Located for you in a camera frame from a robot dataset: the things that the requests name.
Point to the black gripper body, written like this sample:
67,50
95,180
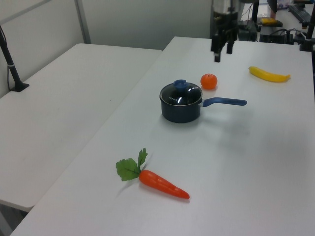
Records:
225,23

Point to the black camera stand with clamp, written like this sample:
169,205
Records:
11,66

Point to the orange toy tangerine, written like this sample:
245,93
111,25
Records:
208,81

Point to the yellow toy banana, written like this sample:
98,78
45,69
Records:
268,75

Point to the black electronics box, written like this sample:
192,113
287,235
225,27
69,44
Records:
275,37

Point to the thin black vertical pole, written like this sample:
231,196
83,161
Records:
255,12

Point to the black stand with wide foot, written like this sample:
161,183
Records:
307,40

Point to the yellow sponge block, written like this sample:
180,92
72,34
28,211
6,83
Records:
268,21

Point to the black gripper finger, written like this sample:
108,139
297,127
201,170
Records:
216,48
230,46

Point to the black equipment block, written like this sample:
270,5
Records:
248,30

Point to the orange toy carrot with leaves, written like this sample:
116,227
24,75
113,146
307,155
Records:
160,183

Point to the black keyboard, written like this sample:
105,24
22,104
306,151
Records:
299,13

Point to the glass lid with blue knob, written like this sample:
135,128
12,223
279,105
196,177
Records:
180,94

